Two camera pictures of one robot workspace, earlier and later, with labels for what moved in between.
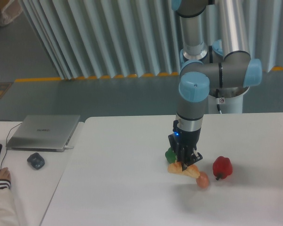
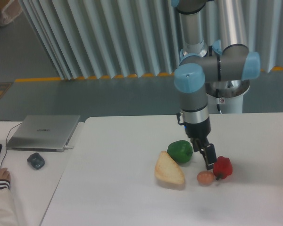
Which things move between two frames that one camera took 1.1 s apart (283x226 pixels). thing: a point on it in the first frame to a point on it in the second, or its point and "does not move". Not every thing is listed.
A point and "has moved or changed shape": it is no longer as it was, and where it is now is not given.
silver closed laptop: x=43 y=133 does not move
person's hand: x=4 y=173 does not move
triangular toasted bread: x=190 y=170 to x=167 y=169
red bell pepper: x=222 y=167 does not move
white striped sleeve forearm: x=3 y=208 does not move
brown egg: x=203 y=180 has moved or changed shape
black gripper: x=183 y=142 to x=201 y=130
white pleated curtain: x=112 y=38 does not move
